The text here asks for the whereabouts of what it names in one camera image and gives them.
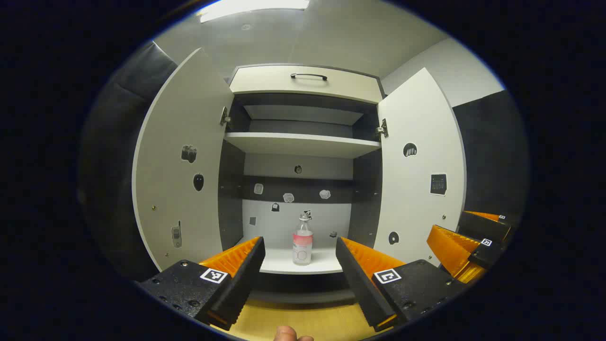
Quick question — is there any white and grey cabinet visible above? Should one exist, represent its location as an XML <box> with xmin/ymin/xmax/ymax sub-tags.
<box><xmin>218</xmin><ymin>63</ymin><xmax>386</xmax><ymax>304</ymax></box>

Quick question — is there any white cabinet shelf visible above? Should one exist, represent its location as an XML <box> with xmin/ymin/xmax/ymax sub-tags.
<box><xmin>223</xmin><ymin>132</ymin><xmax>382</xmax><ymax>159</ymax></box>

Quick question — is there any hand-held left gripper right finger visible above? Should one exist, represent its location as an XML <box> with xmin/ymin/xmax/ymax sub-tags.
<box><xmin>335</xmin><ymin>236</ymin><xmax>467</xmax><ymax>332</ymax></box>

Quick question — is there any clear bottle with pink label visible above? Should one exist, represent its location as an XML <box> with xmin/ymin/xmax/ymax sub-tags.
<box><xmin>292</xmin><ymin>212</ymin><xmax>314</xmax><ymax>266</ymax></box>

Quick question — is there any white cabinet drawer front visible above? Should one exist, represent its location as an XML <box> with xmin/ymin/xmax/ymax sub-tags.
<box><xmin>229</xmin><ymin>65</ymin><xmax>383</xmax><ymax>105</ymax></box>

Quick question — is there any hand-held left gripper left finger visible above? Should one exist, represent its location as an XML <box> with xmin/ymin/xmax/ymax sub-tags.
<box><xmin>135</xmin><ymin>236</ymin><xmax>267</xmax><ymax>331</ymax></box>

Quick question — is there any white cabinet door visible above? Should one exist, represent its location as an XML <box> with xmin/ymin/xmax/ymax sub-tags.
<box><xmin>132</xmin><ymin>47</ymin><xmax>235</xmax><ymax>273</ymax></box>
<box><xmin>373</xmin><ymin>67</ymin><xmax>467</xmax><ymax>266</ymax></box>

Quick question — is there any ceiling light panel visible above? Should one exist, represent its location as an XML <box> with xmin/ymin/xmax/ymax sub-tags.
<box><xmin>196</xmin><ymin>0</ymin><xmax>311</xmax><ymax>23</ymax></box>

